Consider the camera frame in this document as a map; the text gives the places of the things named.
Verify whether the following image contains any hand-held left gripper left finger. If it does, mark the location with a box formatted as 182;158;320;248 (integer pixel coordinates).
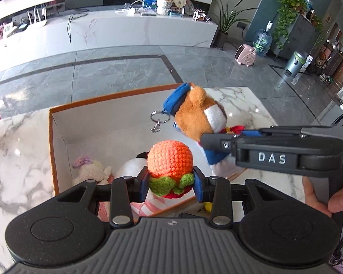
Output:
56;167;149;228

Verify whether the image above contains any trailing green ivy plant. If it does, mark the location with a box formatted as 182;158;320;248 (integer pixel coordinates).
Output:
270;0;325;50

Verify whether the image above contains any white router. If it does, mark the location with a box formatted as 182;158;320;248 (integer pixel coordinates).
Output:
26;4;49;29

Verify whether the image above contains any black and white cow plush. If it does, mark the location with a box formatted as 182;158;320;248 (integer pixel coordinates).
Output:
192;9;212;23

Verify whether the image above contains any blue water jug with pump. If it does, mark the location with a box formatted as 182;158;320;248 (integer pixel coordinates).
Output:
253;20;275;58

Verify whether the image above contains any black cable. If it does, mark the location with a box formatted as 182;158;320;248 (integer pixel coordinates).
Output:
67;8;89;45

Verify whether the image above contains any white desk device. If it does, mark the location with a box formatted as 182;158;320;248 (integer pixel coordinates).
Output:
3;23;19;39

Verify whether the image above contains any grey cabinet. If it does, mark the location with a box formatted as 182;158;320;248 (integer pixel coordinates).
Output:
274;14;321;60

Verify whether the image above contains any orange-edged white cardboard box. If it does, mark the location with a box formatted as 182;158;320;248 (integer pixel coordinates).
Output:
48;83;248;216

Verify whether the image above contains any brown plush toy blue hat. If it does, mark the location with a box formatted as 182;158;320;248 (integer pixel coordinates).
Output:
150;82;246;177

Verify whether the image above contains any potted grass plant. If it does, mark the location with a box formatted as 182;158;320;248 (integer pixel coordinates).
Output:
210;0;259;49

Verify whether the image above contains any grey trash can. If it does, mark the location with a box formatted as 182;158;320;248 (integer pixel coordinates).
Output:
284;51;308;77

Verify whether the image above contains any pink space heater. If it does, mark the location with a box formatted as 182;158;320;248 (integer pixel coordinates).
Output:
235;44;258;67

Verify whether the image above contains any white charger with cable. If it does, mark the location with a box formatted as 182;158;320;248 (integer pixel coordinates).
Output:
116;0;145;15

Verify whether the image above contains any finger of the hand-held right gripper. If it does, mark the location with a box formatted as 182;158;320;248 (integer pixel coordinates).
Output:
239;125;343;137
199;133;238;151

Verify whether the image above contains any cream crochet doll purple bow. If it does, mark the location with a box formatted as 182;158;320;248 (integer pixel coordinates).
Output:
72;155;113;186

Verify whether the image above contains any orange crochet toy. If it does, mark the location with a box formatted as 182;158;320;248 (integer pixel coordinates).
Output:
147;140;195;200

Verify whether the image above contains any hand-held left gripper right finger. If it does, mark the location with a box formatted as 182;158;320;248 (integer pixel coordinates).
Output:
192;167;279;227

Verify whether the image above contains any white marble tv cabinet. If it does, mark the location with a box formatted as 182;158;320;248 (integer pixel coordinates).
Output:
0;6;219;63

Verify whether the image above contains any white round plush toy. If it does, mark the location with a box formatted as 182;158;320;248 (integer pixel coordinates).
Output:
114;152;149;179

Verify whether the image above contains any white crochet bunny pink dress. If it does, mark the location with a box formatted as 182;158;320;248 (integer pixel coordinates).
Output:
99;200;163;220

